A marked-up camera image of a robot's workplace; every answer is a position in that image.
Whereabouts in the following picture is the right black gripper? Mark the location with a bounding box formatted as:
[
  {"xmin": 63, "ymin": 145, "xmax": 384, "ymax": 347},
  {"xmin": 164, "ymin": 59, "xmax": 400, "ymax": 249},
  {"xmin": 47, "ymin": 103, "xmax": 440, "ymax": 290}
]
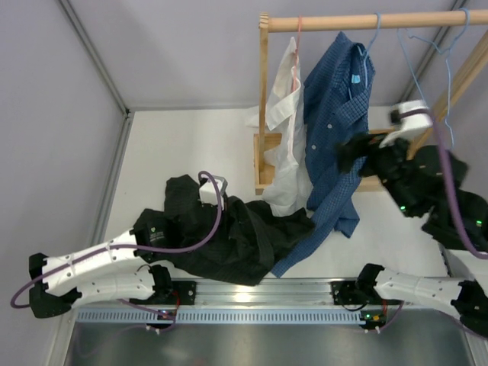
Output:
[{"xmin": 332, "ymin": 129, "xmax": 420, "ymax": 220}]

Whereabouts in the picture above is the black pinstripe shirt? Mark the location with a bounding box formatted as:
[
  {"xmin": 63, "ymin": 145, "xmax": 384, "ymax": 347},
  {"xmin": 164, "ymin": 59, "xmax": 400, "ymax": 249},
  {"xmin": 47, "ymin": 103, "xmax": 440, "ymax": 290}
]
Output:
[{"xmin": 135, "ymin": 174, "xmax": 316, "ymax": 287}]

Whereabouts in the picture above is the blue wire hanger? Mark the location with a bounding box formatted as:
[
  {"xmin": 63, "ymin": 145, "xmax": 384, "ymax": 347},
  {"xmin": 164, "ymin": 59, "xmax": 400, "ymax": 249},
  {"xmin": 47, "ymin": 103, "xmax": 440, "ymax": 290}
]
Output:
[{"xmin": 396, "ymin": 7, "xmax": 470, "ymax": 149}]

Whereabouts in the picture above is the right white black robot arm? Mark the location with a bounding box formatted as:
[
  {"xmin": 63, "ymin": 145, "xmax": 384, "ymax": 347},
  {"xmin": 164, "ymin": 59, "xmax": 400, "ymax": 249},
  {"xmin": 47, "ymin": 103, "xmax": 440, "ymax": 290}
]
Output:
[{"xmin": 336, "ymin": 133, "xmax": 487, "ymax": 337}]

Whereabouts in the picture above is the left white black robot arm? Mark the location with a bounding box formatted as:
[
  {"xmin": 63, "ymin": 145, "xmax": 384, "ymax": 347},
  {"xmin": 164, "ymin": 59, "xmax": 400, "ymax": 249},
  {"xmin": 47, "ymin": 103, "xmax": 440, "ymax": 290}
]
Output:
[{"xmin": 27, "ymin": 200, "xmax": 224, "ymax": 319}]

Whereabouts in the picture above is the white shirt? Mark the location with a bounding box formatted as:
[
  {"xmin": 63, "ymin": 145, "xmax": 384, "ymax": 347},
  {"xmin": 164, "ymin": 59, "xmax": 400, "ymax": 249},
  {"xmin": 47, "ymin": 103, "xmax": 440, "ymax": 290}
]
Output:
[{"xmin": 262, "ymin": 38, "xmax": 312, "ymax": 217}]

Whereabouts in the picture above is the blue checked shirt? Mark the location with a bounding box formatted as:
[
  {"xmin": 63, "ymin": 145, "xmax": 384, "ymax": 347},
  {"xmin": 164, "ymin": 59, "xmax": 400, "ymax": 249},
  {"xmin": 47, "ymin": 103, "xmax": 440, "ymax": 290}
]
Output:
[{"xmin": 271, "ymin": 32, "xmax": 372, "ymax": 278}]

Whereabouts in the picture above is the blue hanger holding shirt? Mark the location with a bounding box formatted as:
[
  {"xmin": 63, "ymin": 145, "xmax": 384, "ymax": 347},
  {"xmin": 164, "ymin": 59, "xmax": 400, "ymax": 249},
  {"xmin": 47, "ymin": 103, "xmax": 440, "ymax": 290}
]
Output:
[{"xmin": 351, "ymin": 12, "xmax": 382, "ymax": 90}]

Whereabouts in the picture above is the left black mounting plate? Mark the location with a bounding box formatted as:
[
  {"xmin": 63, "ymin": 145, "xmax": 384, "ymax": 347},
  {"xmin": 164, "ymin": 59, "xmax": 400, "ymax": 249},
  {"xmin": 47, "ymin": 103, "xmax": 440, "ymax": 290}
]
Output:
[{"xmin": 150, "ymin": 281, "xmax": 197, "ymax": 306}]

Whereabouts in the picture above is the wooden clothes rack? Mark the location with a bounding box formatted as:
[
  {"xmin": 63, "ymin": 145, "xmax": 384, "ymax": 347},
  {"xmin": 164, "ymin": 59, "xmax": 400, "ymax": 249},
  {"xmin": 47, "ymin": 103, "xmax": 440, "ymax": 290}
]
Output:
[{"xmin": 253, "ymin": 9, "xmax": 488, "ymax": 196}]

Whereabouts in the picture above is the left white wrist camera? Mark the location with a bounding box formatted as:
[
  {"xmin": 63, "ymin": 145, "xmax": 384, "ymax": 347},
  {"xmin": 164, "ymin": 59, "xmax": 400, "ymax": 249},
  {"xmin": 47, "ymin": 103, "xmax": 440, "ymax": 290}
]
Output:
[{"xmin": 198, "ymin": 175, "xmax": 228, "ymax": 207}]

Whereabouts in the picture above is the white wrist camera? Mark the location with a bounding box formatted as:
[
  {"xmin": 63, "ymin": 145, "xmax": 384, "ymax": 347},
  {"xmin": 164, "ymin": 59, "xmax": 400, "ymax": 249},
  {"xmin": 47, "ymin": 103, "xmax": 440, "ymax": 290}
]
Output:
[
  {"xmin": 198, "ymin": 175, "xmax": 228, "ymax": 207},
  {"xmin": 379, "ymin": 100, "xmax": 432, "ymax": 149}
]

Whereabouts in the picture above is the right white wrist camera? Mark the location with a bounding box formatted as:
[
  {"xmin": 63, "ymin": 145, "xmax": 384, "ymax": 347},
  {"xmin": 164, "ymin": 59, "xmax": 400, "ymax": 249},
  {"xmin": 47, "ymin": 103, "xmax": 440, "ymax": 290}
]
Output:
[{"xmin": 379, "ymin": 100, "xmax": 432, "ymax": 149}]

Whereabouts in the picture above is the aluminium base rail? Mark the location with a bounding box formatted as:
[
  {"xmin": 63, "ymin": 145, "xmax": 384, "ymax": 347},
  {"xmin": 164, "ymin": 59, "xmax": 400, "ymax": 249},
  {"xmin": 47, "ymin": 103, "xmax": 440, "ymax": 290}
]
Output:
[{"xmin": 63, "ymin": 277, "xmax": 477, "ymax": 307}]

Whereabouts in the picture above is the grey slotted cable duct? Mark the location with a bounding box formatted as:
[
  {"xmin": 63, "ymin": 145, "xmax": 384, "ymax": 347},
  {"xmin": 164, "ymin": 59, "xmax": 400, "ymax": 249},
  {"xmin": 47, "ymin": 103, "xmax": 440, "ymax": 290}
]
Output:
[{"xmin": 76, "ymin": 308, "xmax": 383, "ymax": 326}]

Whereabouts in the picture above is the pink wire hanger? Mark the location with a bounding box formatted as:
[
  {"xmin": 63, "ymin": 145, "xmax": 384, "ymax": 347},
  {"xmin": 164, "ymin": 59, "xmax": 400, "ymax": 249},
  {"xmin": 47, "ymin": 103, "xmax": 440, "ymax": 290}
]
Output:
[{"xmin": 291, "ymin": 15, "xmax": 303, "ymax": 92}]

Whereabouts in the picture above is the right aluminium frame post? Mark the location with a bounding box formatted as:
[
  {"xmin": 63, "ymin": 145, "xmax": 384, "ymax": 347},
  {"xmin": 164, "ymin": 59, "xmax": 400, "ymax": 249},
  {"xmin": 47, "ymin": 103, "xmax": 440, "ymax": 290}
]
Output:
[{"xmin": 394, "ymin": 0, "xmax": 470, "ymax": 111}]

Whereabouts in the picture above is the aluminium frame post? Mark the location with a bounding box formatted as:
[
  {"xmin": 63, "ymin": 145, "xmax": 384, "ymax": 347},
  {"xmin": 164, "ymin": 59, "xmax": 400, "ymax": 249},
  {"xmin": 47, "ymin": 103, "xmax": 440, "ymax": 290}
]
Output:
[
  {"xmin": 394, "ymin": 0, "xmax": 470, "ymax": 111},
  {"xmin": 55, "ymin": 0, "xmax": 130, "ymax": 117}
]

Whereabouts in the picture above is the left aluminium frame post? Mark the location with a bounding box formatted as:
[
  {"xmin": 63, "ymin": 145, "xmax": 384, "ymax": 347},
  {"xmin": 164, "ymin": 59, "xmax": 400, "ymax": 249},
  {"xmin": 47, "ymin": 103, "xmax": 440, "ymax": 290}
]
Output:
[{"xmin": 55, "ymin": 0, "xmax": 130, "ymax": 117}]

